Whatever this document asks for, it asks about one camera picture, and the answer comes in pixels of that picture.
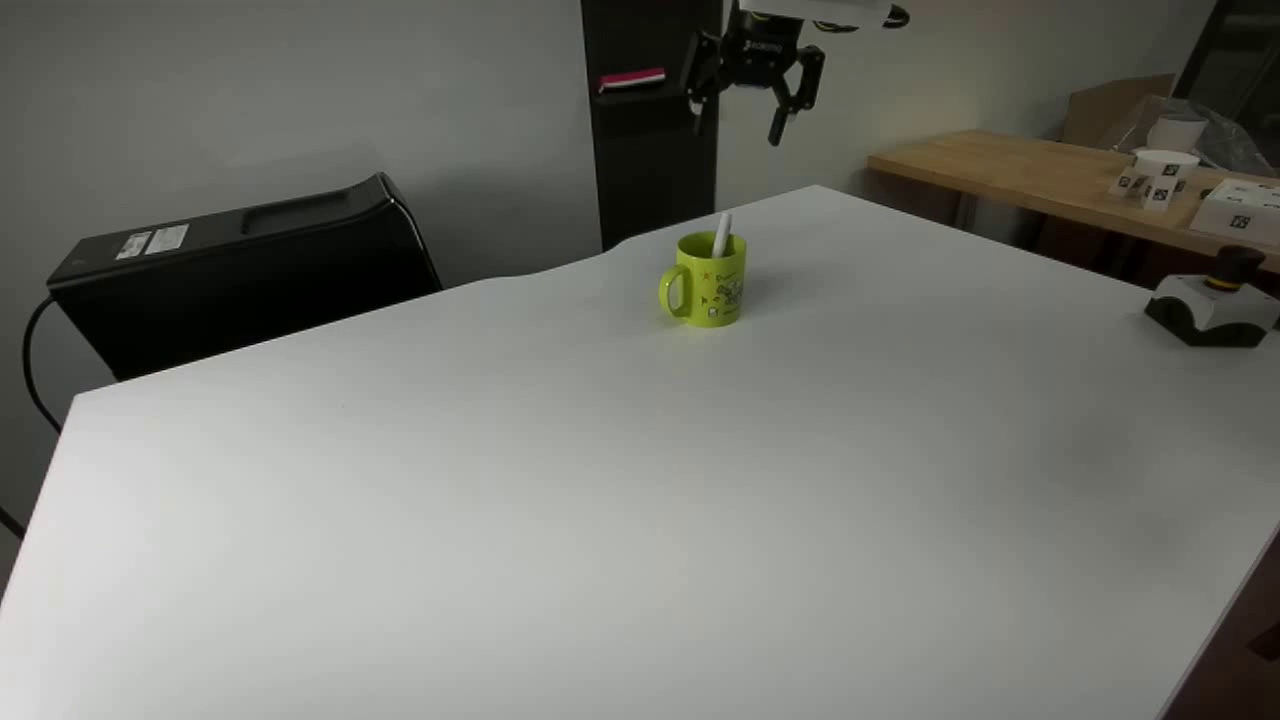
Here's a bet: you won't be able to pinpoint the wooden side table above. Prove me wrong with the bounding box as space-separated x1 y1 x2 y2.
863 126 1280 279

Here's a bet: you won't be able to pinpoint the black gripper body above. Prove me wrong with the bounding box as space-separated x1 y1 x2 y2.
702 8 821 94

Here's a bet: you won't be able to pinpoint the white printed box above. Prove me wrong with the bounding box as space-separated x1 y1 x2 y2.
1187 177 1280 245

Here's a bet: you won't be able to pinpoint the white items on side table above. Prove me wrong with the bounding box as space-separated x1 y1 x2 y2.
1133 142 1198 217

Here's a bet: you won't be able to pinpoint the tall black shelf column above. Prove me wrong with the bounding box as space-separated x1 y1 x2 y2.
575 0 730 255

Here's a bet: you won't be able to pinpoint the brown cardboard box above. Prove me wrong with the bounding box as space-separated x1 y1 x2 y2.
1061 70 1181 153

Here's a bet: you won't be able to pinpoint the green ceramic mug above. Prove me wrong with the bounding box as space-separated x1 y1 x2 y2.
652 227 751 330

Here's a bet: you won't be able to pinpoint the black power cable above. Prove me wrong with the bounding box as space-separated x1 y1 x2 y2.
15 292 67 436

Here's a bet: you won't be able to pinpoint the black and white button device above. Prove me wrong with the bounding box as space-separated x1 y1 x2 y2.
1139 245 1280 353

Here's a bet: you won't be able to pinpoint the black computer tower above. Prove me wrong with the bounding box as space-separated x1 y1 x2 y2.
43 172 447 384

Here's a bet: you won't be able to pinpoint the red item on shelf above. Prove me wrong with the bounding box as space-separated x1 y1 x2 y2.
593 67 671 94

